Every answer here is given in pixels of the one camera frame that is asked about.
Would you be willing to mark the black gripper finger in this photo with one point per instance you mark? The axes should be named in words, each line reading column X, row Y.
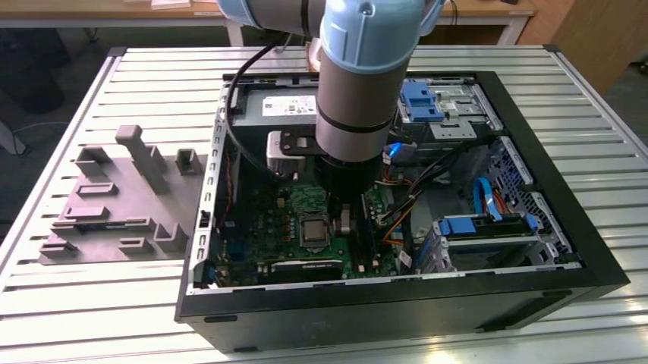
column 345, row 220

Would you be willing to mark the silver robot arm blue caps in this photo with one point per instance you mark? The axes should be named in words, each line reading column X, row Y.
column 355, row 95

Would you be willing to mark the white power connector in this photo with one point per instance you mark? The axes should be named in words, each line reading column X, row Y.
column 383, row 219

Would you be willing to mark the black RAM slot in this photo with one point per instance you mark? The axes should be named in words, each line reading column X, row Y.
column 359, row 254
column 367, row 250

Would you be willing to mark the green motherboard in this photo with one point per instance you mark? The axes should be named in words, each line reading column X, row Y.
column 269, row 227

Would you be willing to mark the black graphics card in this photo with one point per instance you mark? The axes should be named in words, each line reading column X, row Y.
column 304, row 271

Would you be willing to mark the grey power supply unit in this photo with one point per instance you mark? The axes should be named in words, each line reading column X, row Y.
column 253, row 151

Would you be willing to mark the blue carrier with black disk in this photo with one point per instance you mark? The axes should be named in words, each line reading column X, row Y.
column 459, row 225

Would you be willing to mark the blue expansion slot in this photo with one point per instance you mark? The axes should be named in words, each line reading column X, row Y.
column 236, row 253

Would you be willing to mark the metal drive cage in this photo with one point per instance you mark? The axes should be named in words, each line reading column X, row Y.
column 486, row 254
column 456, row 129

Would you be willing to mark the black PC case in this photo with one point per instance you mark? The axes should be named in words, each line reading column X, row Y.
column 355, row 326

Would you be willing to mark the blue VGA port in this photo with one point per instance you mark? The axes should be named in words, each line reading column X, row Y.
column 210, row 275

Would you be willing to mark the grey parts rack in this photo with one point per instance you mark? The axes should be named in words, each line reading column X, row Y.
column 137, row 197

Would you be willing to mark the wooden cabinet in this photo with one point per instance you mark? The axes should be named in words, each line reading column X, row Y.
column 598, row 38

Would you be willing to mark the wooden desk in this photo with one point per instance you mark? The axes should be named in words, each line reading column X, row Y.
column 102, row 13

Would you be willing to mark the black chair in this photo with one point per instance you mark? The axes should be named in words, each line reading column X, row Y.
column 30, row 68

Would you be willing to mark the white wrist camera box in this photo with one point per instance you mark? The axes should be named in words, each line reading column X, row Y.
column 281, row 155
column 400, row 149

